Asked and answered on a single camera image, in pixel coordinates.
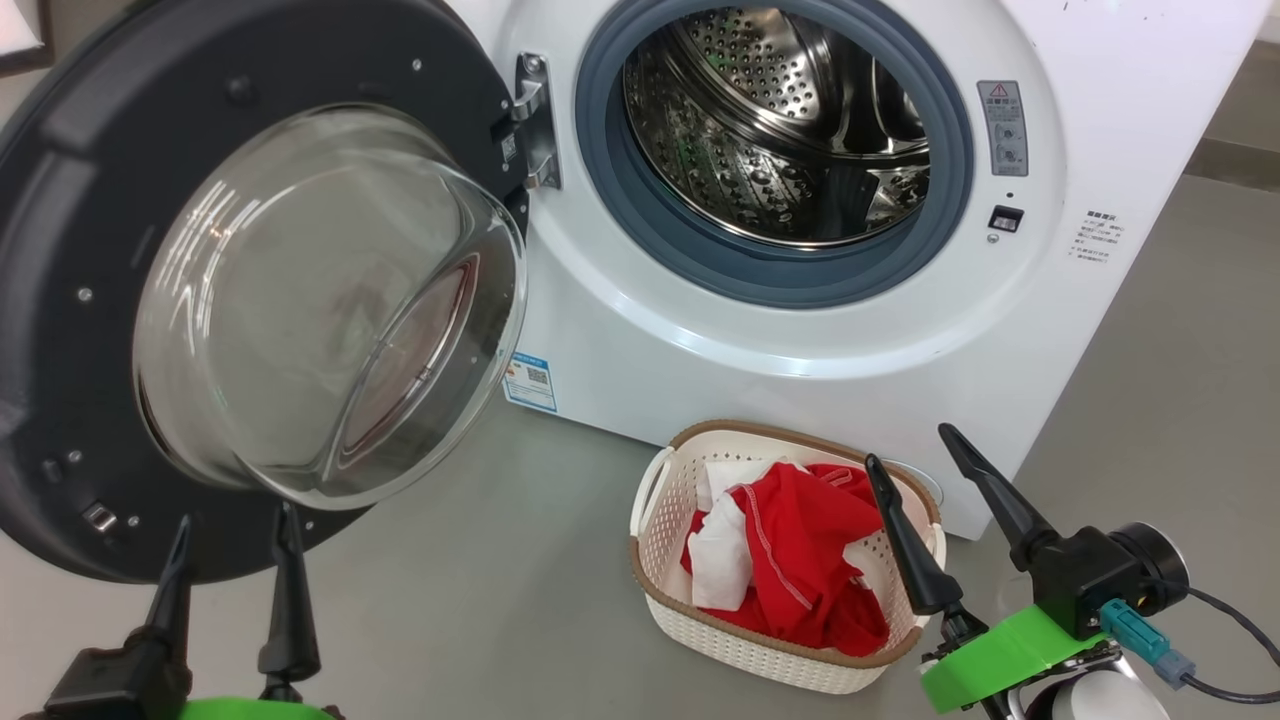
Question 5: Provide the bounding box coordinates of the red and white garment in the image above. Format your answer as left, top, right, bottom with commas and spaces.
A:
680, 458, 891, 658

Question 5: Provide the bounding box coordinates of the grey rubber door gasket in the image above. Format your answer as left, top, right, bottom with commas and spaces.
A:
575, 0, 974, 309

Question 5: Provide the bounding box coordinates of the thin black cable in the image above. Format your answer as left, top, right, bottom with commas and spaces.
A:
1180, 585, 1280, 706

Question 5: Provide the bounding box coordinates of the blue energy label sticker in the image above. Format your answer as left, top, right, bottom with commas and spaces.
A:
503, 352, 558, 414

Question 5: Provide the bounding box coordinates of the white washing machine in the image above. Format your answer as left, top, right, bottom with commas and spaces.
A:
440, 0, 1271, 541

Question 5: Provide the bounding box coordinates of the metal door hinge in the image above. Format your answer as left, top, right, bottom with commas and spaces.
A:
510, 52, 561, 191

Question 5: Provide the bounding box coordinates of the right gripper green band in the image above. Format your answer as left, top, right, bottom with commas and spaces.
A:
865, 423, 1121, 716

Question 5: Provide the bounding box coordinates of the perforated steel washer drum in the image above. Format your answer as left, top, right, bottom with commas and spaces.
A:
623, 5, 931, 249

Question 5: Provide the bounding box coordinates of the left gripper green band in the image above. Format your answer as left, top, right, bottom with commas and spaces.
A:
125, 502, 336, 720

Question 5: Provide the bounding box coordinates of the cream perforated laundry basket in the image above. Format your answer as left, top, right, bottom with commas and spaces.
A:
630, 420, 946, 696

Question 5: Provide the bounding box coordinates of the right teal cable connector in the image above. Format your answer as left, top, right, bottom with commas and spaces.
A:
1100, 598, 1196, 688

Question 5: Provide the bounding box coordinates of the dark framed white board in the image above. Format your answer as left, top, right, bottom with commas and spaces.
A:
0, 0, 53, 76

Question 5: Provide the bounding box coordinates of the grey warning sticker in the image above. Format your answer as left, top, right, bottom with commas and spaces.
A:
977, 80, 1029, 178

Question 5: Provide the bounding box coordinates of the dark grey skirting board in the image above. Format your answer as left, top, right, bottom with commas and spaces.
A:
1185, 135, 1280, 196

